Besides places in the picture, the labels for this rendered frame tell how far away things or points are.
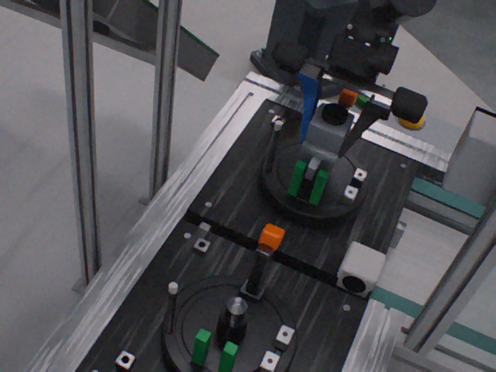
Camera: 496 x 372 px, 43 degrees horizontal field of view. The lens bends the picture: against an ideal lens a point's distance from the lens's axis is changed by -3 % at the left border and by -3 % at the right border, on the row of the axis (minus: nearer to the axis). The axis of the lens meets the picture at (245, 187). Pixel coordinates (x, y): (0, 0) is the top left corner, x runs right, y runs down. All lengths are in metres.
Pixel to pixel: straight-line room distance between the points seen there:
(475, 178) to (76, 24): 0.36
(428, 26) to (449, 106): 1.95
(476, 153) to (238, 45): 0.74
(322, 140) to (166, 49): 0.21
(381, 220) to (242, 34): 0.56
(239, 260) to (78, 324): 0.19
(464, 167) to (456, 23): 2.72
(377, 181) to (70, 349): 0.45
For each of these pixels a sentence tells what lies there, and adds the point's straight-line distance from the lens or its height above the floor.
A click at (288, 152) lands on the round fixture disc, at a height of 0.99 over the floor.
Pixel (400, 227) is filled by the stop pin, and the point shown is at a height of 0.97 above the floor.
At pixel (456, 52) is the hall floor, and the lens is 3.07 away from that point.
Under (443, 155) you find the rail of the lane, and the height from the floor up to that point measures 0.96.
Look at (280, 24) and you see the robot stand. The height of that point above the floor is 0.97.
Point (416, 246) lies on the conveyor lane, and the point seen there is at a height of 0.92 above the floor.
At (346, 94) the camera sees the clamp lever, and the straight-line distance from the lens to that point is 0.83.
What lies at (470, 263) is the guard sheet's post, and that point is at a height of 1.13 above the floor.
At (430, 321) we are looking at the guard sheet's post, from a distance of 0.70.
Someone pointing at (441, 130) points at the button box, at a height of 0.96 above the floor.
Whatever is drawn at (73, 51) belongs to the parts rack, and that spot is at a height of 1.23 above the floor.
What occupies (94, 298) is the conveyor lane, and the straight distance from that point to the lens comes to 0.72.
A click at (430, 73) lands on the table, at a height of 0.86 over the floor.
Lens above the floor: 1.58
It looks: 48 degrees down
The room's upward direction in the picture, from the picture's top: 12 degrees clockwise
